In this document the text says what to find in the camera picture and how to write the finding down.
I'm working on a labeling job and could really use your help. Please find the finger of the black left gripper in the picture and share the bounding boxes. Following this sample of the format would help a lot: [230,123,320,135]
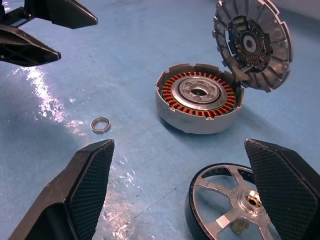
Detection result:
[0,23,62,67]
[24,0,99,30]

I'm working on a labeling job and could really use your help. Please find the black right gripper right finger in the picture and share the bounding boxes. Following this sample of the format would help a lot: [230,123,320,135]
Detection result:
[244,138,320,240]

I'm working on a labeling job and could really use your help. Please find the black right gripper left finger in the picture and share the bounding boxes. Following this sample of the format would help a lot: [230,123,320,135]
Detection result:
[8,139,116,240]

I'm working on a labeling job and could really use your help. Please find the black rotor ring silver spokes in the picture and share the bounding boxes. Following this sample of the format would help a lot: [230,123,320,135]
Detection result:
[184,162,283,240]

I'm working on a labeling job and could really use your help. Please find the motor stator housing copper windings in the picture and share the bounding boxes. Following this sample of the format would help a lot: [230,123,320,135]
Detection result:
[154,63,245,135]

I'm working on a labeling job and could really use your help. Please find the dark metal gear piece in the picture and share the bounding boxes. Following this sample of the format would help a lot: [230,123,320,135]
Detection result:
[211,0,293,93]

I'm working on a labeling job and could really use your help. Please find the small metal bearing ring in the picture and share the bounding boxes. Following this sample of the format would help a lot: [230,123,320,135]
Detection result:
[90,116,113,134]

